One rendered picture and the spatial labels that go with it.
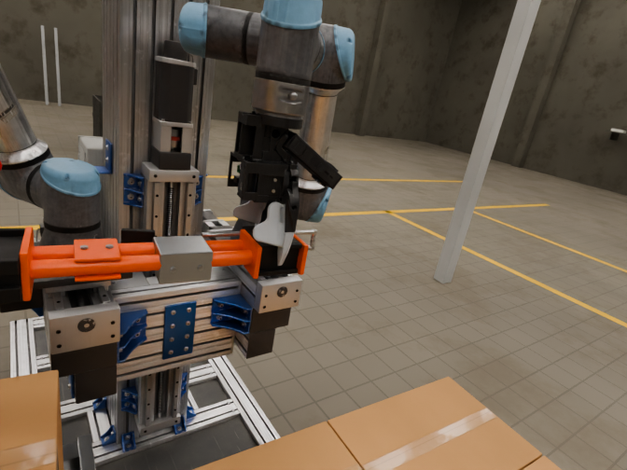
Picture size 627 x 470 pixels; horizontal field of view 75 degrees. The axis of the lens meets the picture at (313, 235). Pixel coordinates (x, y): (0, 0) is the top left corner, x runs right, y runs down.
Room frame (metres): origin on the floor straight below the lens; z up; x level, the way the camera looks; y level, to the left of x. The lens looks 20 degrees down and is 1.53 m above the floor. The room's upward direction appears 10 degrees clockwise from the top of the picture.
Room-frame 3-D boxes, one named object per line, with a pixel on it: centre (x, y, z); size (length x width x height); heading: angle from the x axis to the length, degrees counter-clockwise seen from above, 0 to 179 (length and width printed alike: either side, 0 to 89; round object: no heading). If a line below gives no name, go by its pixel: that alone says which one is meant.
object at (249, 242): (0.58, 0.06, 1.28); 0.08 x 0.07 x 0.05; 123
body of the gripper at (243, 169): (0.58, 0.08, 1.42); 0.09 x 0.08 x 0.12; 122
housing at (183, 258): (0.51, 0.18, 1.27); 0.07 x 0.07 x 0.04; 33
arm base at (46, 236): (0.89, 0.57, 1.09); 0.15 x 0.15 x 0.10
